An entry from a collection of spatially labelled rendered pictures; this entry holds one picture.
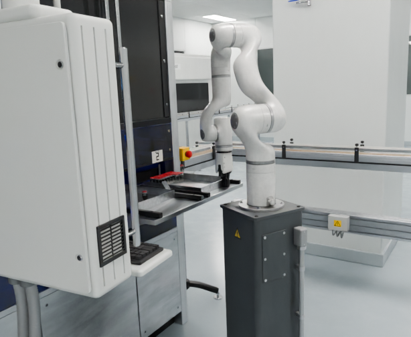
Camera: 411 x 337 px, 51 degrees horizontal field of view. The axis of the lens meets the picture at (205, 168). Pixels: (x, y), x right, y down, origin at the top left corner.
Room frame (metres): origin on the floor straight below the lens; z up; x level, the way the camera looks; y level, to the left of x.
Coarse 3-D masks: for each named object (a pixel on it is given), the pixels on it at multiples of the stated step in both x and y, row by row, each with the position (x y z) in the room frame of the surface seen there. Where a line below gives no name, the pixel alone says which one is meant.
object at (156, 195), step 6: (126, 186) 2.02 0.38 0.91; (138, 186) 1.98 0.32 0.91; (126, 192) 2.00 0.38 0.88; (138, 192) 1.98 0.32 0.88; (150, 192) 1.94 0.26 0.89; (156, 192) 1.92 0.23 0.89; (162, 192) 1.90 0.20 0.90; (168, 192) 1.83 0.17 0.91; (174, 192) 1.87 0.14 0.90; (126, 198) 1.88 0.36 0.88; (138, 198) 1.87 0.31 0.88; (150, 198) 1.87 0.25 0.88; (156, 198) 1.76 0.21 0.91; (162, 198) 1.80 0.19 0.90; (168, 198) 1.83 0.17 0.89; (126, 204) 1.68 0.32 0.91; (138, 204) 1.67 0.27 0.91; (144, 204) 1.70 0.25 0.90; (150, 204) 1.73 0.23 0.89; (156, 204) 1.76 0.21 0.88
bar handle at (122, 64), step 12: (120, 48) 1.27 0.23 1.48; (120, 60) 1.27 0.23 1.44; (120, 72) 1.27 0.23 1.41; (132, 132) 1.28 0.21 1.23; (132, 144) 1.27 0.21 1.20; (132, 156) 1.27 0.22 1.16; (132, 168) 1.27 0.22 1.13; (132, 180) 1.27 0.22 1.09; (132, 192) 1.27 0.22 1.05; (132, 204) 1.27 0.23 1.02; (132, 216) 1.27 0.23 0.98; (132, 228) 1.27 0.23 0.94
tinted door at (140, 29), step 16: (112, 0) 2.00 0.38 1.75; (128, 0) 2.09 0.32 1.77; (144, 0) 2.18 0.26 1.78; (160, 0) 2.28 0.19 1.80; (112, 16) 2.00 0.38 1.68; (128, 16) 2.08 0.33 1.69; (144, 16) 2.17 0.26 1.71; (128, 32) 2.07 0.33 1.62; (144, 32) 2.17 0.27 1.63; (128, 48) 2.07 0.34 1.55; (144, 48) 2.16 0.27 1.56; (160, 48) 2.27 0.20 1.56; (128, 64) 2.06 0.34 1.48; (144, 64) 2.16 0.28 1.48; (160, 64) 2.26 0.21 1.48; (144, 80) 2.15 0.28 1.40; (160, 80) 2.25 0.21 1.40; (144, 96) 2.14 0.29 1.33; (160, 96) 2.25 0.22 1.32; (144, 112) 2.14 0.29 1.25; (160, 112) 2.24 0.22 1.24
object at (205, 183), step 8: (184, 176) 2.25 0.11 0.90; (192, 176) 2.22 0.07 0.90; (200, 176) 2.19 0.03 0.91; (208, 176) 2.17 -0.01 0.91; (216, 176) 2.14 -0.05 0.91; (144, 184) 2.07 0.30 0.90; (152, 184) 2.04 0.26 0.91; (160, 184) 2.01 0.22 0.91; (168, 184) 1.99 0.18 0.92; (176, 184) 2.13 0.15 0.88; (184, 184) 2.12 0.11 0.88; (192, 184) 2.12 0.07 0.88; (200, 184) 2.11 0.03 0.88; (208, 184) 2.10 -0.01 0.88; (216, 184) 2.00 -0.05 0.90; (208, 192) 1.94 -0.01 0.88
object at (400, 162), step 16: (240, 144) 2.96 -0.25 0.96; (272, 144) 2.83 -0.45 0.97; (288, 144) 2.84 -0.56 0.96; (304, 144) 2.78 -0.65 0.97; (320, 144) 2.72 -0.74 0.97; (240, 160) 2.93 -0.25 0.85; (288, 160) 2.74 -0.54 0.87; (304, 160) 2.68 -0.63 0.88; (320, 160) 2.63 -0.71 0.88; (336, 160) 2.57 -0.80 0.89; (352, 160) 2.52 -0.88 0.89; (368, 160) 2.47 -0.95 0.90; (384, 160) 2.42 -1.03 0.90; (400, 160) 2.38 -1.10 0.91
